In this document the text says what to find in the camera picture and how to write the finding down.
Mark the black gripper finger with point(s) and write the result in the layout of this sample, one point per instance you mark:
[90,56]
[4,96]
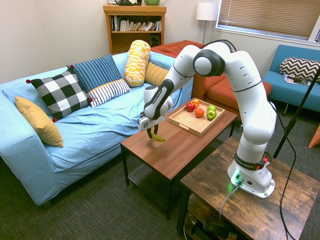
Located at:
[156,129]
[150,132]

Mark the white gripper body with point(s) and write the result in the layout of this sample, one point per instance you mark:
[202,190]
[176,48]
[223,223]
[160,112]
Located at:
[148,123]

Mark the yellow banana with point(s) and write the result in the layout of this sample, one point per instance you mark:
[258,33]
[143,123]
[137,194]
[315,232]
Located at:
[158,138]

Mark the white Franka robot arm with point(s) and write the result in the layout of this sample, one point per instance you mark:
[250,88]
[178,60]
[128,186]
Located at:
[252,100]

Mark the wooden serving tray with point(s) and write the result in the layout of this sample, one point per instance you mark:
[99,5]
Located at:
[192,122]

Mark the brown wood coffee table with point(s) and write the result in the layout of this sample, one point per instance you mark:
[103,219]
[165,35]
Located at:
[175,152]

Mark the red apple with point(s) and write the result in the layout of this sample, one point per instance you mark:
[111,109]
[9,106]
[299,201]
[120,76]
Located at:
[190,107]

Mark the large orange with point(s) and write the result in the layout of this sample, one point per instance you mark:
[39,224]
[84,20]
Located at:
[199,113]

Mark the small orange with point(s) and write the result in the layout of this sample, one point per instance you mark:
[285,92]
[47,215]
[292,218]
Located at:
[196,101]

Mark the yellow striped pillow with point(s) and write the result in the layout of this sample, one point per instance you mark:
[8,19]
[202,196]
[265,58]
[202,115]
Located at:
[155,73]

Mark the white navy striped pillow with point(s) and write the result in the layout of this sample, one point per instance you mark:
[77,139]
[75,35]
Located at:
[108,92]

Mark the green apple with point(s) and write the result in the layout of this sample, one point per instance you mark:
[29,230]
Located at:
[211,115]
[211,108]

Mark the light blue sofa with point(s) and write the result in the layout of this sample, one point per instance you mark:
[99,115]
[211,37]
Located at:
[87,130]

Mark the yellow patterned bolster pillow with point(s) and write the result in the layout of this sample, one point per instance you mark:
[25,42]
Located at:
[136,62]

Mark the orange armchair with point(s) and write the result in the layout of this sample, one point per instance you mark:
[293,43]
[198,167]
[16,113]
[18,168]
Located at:
[220,92]

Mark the blue striped pillow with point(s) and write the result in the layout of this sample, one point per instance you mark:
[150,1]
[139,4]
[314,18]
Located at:
[96,71]

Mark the black bookshelf speaker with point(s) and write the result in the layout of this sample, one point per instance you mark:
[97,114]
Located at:
[155,40]

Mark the black white checked pillow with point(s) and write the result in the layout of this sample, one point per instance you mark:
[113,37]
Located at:
[61,93]

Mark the white leaning books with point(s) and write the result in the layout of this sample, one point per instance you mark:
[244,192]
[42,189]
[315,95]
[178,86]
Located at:
[140,26]

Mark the dark spine books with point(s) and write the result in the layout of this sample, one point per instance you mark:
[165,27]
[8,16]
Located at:
[114,23]

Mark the mustard yellow pillow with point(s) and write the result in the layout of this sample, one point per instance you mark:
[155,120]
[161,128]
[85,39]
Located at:
[40,122]

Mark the wooden bookshelf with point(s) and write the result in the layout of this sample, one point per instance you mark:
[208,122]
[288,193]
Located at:
[135,10]

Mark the black device under table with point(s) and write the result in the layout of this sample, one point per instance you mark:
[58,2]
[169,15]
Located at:
[215,227]

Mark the green bowl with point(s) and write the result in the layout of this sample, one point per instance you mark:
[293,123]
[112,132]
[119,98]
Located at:
[152,2]

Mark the black object on bookshelf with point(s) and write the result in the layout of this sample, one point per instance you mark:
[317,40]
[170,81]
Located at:
[126,2]

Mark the rustic wood robot stand table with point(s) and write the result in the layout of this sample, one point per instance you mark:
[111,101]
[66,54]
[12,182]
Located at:
[250,212]

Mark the white floor lamp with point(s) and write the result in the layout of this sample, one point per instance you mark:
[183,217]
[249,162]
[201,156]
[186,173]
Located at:
[207,11]

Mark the teal blue couch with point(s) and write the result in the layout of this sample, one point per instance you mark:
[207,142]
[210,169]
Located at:
[287,92]

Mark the magazine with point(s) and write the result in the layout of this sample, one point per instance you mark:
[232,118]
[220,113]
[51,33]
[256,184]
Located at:
[291,79]

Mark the black white chevron pillow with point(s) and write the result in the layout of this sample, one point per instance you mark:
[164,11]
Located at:
[298,68]

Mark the orange cushion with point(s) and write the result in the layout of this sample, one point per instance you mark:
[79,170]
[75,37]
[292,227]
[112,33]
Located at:
[315,138]

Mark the wooden window blinds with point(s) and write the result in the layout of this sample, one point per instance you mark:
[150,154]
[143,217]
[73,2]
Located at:
[267,15]

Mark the black camera stand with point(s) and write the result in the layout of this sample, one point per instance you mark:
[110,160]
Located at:
[298,110]

